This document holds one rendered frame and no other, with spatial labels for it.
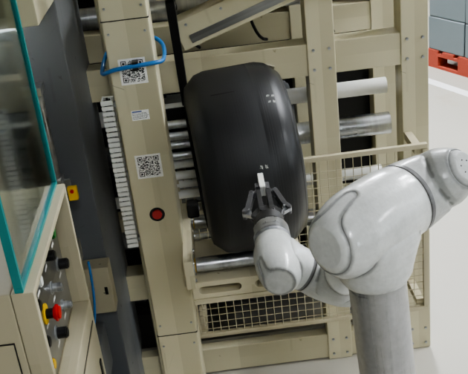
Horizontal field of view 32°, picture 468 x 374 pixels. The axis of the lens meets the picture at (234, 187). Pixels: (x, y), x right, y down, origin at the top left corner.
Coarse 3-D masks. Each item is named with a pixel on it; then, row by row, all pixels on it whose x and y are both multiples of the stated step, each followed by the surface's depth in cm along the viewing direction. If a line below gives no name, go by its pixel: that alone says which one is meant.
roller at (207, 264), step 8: (208, 256) 249; (216, 256) 249; (224, 256) 248; (232, 256) 248; (240, 256) 248; (248, 256) 248; (200, 264) 247; (208, 264) 247; (216, 264) 248; (224, 264) 248; (232, 264) 248; (240, 264) 248; (248, 264) 248
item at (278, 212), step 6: (258, 210) 208; (264, 210) 203; (270, 210) 203; (276, 210) 204; (282, 210) 207; (252, 216) 207; (258, 216) 203; (264, 216) 201; (270, 216) 201; (276, 216) 201; (282, 216) 204
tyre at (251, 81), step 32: (256, 64) 241; (192, 96) 234; (224, 96) 229; (256, 96) 228; (288, 96) 232; (192, 128) 230; (224, 128) 224; (256, 128) 224; (288, 128) 226; (224, 160) 223; (256, 160) 224; (288, 160) 225; (224, 192) 225; (288, 192) 227; (224, 224) 230; (288, 224) 234
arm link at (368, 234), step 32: (352, 192) 133; (384, 192) 132; (416, 192) 135; (320, 224) 131; (352, 224) 129; (384, 224) 130; (416, 224) 134; (320, 256) 133; (352, 256) 128; (384, 256) 131; (352, 288) 137; (384, 288) 135; (384, 320) 139; (384, 352) 142
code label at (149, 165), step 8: (136, 160) 240; (144, 160) 240; (152, 160) 240; (160, 160) 240; (144, 168) 241; (152, 168) 241; (160, 168) 241; (144, 176) 242; (152, 176) 242; (160, 176) 242
